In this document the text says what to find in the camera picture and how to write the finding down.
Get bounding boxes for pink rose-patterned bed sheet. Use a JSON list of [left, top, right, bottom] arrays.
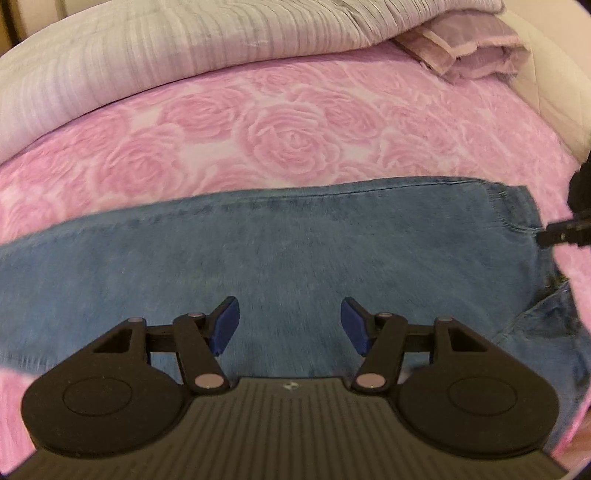
[[0, 41, 591, 476]]

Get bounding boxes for white striped quilt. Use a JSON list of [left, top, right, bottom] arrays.
[[0, 0, 505, 163]]

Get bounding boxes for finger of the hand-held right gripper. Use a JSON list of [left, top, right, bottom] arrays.
[[537, 216, 591, 248]]

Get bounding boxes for blue denim jeans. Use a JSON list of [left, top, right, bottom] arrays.
[[0, 177, 591, 444]]

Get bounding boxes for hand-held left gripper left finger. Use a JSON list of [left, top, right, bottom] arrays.
[[92, 295, 241, 396]]

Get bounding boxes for cream padded bed headboard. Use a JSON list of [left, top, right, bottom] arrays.
[[501, 8, 591, 163]]

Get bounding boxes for pale pink pillow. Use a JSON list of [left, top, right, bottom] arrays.
[[392, 14, 532, 86]]

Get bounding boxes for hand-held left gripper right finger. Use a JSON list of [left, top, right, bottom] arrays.
[[340, 298, 502, 394]]

